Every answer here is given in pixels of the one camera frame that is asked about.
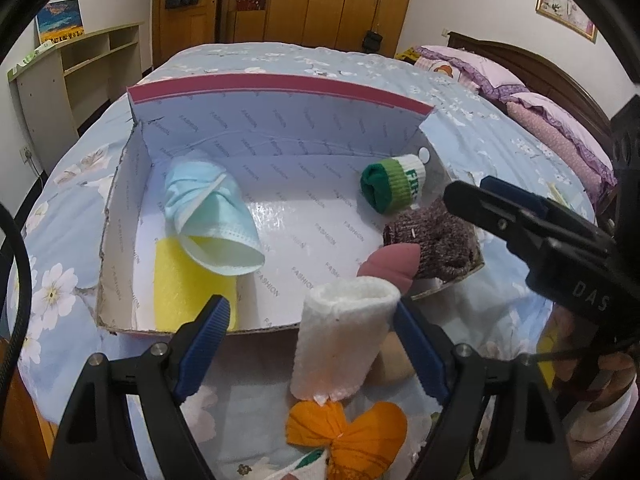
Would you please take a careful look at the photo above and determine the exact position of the beige makeup sponge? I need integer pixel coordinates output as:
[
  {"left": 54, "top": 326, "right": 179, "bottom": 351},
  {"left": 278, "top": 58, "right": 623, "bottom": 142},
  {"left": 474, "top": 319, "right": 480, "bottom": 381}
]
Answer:
[{"left": 366, "top": 332, "right": 414, "bottom": 386}]

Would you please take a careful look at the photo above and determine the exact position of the white towel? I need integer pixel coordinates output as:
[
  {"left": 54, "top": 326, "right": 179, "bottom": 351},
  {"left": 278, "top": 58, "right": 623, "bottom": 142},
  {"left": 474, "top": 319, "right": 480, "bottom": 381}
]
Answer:
[{"left": 291, "top": 276, "right": 400, "bottom": 405}]

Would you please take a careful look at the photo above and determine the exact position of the light blue face mask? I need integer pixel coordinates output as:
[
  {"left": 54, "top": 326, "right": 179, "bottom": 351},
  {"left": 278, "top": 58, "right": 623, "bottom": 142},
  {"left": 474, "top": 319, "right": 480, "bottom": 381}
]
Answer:
[{"left": 164, "top": 152, "right": 266, "bottom": 276}]

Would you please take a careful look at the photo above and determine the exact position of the green white sock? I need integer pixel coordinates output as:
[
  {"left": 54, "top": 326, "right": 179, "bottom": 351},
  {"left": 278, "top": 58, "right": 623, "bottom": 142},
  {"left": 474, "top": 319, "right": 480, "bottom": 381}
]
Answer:
[
  {"left": 267, "top": 448, "right": 330, "bottom": 480},
  {"left": 360, "top": 154, "right": 426, "bottom": 214}
]

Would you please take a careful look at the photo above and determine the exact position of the person's right hand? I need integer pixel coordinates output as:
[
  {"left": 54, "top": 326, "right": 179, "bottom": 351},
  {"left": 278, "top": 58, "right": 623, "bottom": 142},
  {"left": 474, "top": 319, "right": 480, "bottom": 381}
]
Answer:
[{"left": 544, "top": 304, "right": 637, "bottom": 412}]

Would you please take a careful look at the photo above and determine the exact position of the yellow sponge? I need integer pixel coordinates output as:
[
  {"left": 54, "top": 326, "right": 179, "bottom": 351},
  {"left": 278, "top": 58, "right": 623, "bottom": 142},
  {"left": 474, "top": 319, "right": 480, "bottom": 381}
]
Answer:
[{"left": 153, "top": 237, "right": 238, "bottom": 333}]

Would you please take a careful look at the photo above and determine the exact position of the purple knitted sock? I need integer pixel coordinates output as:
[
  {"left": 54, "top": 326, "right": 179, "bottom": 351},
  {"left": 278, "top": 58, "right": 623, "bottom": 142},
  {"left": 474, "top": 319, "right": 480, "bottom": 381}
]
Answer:
[{"left": 383, "top": 197, "right": 480, "bottom": 283}]

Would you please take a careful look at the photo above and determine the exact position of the pink ruffled pillow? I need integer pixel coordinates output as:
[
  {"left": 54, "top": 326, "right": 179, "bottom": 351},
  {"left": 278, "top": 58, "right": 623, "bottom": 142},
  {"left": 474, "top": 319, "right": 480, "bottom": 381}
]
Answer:
[
  {"left": 506, "top": 92, "right": 617, "bottom": 208},
  {"left": 414, "top": 46, "right": 529, "bottom": 101}
]

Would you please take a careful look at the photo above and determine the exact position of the dark wooden headboard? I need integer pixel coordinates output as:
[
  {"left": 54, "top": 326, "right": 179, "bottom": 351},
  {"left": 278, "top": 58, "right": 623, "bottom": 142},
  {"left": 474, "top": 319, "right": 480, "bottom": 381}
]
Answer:
[{"left": 447, "top": 32, "right": 613, "bottom": 154}]

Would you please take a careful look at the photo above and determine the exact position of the pink cardboard box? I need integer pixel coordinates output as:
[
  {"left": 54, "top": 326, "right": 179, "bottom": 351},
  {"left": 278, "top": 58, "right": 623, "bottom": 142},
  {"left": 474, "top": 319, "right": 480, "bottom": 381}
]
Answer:
[{"left": 95, "top": 72, "right": 485, "bottom": 336}]

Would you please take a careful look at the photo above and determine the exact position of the low beige bookshelf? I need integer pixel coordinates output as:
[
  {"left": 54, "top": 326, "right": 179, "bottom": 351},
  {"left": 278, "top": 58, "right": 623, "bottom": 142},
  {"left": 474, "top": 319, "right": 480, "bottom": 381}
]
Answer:
[{"left": 9, "top": 23, "right": 142, "bottom": 174}]

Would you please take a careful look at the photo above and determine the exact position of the black bag on wardrobe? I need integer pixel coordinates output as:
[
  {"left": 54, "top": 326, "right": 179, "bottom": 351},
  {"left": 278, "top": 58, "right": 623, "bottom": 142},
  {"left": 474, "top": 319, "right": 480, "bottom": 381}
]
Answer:
[{"left": 361, "top": 30, "right": 383, "bottom": 53}]

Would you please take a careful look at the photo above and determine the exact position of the blue picture book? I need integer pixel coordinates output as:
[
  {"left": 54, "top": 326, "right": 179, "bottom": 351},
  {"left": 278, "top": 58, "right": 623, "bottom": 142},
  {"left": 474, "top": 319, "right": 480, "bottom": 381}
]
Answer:
[{"left": 36, "top": 0, "right": 85, "bottom": 44}]

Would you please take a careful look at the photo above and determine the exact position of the wooden wardrobe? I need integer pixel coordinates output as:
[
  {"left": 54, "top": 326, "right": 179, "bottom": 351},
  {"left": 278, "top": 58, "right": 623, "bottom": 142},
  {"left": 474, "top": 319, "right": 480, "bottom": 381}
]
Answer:
[{"left": 151, "top": 0, "right": 409, "bottom": 65}]

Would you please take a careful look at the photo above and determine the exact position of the black cable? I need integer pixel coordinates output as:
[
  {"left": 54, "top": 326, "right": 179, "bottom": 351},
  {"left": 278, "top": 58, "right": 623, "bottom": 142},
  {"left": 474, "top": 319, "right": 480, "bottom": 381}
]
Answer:
[{"left": 0, "top": 204, "right": 34, "bottom": 401}]

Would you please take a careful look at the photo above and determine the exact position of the framed wall picture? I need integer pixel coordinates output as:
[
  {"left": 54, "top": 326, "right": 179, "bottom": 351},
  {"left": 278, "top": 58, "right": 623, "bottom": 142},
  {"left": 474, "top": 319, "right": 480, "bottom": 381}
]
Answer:
[{"left": 536, "top": 0, "right": 598, "bottom": 44}]

